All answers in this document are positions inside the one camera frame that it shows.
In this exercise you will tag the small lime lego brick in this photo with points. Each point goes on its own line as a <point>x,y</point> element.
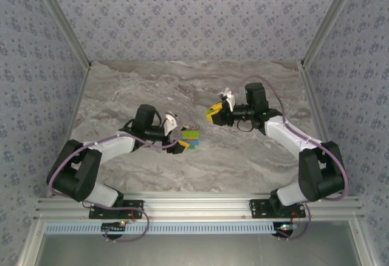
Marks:
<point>208,114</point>

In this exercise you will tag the long lime lego brick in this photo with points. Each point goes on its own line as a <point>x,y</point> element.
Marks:
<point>191,135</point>

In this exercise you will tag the blue lego brick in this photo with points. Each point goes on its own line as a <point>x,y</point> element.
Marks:
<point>193,143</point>

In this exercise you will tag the green lego brick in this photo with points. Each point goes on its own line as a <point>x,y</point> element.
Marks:
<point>195,147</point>

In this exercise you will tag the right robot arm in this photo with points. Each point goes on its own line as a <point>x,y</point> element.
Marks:
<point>285,135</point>

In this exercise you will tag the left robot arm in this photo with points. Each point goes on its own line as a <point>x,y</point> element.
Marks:
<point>109,147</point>

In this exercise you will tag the grey metal panel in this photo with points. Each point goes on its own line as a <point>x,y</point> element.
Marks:
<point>197,250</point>

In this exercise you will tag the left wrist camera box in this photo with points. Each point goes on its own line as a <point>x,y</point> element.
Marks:
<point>170,123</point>

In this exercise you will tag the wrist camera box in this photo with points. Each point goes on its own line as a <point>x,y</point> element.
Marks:
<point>170,123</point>
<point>229,99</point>

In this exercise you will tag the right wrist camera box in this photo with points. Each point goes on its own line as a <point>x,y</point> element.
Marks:
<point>229,99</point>

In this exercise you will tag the aluminium side rail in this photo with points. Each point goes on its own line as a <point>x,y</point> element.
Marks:
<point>316,105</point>
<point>73,117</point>

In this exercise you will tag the aluminium mounting rail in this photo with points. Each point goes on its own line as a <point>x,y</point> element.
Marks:
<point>197,206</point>

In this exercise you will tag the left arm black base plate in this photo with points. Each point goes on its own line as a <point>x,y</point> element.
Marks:
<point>133,209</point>

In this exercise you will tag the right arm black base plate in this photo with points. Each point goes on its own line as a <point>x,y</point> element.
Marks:
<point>261,211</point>

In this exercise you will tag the aluminium corner post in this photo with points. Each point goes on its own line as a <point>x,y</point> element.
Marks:
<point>60,20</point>
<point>331,20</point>

